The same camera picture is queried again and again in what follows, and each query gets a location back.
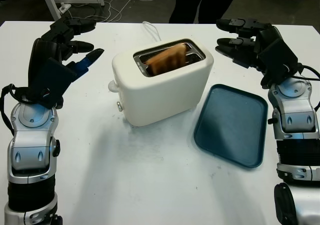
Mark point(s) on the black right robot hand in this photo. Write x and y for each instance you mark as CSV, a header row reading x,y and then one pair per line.
x,y
268,33

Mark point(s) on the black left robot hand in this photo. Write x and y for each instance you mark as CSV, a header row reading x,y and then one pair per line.
x,y
42,50

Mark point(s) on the brown toast slice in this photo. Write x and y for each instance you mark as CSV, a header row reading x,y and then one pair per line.
x,y
167,60

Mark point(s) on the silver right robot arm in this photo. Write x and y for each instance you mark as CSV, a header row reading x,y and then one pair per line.
x,y
292,110

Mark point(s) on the person in beige hoodie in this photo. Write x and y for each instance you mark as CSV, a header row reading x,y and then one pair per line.
x,y
190,2

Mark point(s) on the white two-slot toaster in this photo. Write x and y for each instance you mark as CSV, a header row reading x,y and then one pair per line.
x,y
155,100

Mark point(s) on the white power strip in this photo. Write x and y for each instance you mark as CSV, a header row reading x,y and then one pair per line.
x,y
63,8

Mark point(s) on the blue plastic tray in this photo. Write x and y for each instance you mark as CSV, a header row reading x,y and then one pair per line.
x,y
230,127

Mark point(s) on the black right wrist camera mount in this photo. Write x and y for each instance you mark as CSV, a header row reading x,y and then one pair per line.
x,y
278,58

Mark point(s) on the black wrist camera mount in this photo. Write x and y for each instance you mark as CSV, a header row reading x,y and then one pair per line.
x,y
50,81
278,58

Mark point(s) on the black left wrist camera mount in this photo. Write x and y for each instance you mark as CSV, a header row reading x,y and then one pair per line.
x,y
50,81

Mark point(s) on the white metal desk frame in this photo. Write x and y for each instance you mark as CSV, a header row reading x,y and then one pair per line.
x,y
52,0

